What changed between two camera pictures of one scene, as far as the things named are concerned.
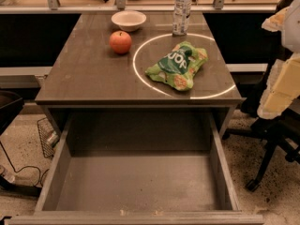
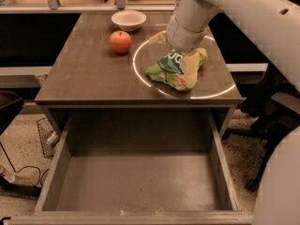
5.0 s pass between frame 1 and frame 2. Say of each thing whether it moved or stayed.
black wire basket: stayed
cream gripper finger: moved
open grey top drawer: stayed
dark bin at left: stayed
